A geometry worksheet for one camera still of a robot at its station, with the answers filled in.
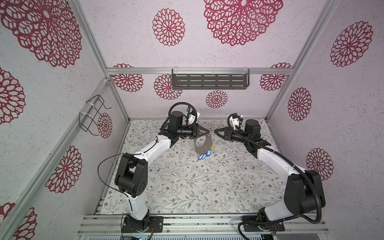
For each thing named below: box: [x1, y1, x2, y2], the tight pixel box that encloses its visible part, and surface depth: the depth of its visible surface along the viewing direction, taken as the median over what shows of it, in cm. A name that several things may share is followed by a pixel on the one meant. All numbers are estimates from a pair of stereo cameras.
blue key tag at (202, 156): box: [197, 153, 207, 160], surface depth 85 cm
